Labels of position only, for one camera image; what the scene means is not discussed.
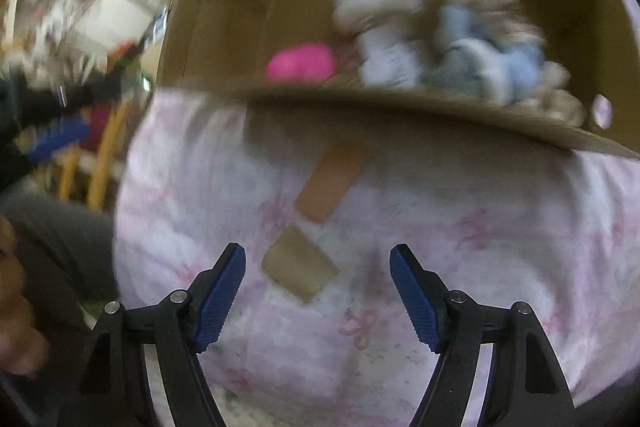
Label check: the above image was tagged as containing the cream fabric piece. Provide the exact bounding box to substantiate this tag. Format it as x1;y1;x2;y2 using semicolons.
530;62;587;126

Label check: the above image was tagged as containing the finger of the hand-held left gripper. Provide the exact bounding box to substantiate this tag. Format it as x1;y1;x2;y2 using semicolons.
24;114;94;164

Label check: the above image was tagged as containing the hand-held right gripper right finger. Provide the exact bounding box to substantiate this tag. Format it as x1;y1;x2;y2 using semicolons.
389;244;576;427

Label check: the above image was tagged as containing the light blue fuzzy cloth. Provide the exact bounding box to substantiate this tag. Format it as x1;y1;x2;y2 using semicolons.
435;4;547;94

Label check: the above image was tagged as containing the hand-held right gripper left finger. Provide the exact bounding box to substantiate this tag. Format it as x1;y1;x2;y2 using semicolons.
80;243;247;427

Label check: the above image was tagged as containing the pink floral blanket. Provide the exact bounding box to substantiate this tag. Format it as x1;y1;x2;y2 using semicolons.
114;89;640;427

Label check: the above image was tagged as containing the cardboard box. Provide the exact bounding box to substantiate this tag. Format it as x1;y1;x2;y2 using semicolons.
157;0;640;158

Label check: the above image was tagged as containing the pink rubber duck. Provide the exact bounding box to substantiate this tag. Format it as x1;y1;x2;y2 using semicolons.
266;43;336;82

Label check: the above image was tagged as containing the person's grey trouser leg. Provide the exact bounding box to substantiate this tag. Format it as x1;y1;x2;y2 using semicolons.
0;187;122;427

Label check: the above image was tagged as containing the person's left hand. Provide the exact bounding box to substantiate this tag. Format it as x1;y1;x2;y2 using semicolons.
0;214;51;379

